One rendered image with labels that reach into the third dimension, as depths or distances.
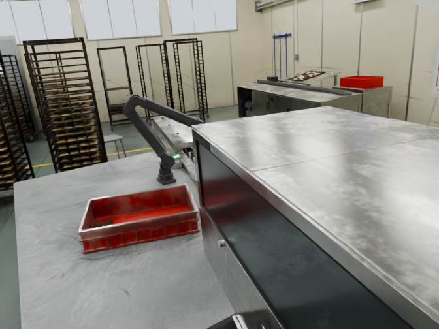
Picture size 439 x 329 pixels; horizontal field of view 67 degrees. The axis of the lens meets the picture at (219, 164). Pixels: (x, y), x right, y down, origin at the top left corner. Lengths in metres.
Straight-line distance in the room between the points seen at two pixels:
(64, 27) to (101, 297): 8.06
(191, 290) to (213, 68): 8.39
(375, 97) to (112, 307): 4.62
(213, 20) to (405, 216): 8.94
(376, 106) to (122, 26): 6.08
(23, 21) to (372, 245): 8.85
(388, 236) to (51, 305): 1.03
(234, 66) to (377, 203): 9.01
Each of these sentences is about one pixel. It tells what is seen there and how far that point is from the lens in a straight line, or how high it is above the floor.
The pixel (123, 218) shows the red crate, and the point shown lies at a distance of 1.64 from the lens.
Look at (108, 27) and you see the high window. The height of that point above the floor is 2.26.
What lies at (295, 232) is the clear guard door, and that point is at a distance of 0.53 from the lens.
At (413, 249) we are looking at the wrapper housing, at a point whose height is 1.30.
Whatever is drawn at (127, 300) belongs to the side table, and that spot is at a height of 0.82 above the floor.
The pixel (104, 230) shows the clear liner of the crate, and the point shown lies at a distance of 1.38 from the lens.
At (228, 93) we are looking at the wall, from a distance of 9.45.
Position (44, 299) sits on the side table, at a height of 0.82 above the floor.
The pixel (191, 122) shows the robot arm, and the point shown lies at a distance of 1.91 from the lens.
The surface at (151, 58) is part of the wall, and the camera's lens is 8.93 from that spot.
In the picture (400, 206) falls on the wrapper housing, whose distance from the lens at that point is 0.53.
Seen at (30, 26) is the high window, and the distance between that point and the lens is 9.01.
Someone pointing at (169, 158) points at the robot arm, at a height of 0.97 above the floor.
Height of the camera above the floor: 1.53
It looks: 19 degrees down
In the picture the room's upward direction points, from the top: 5 degrees counter-clockwise
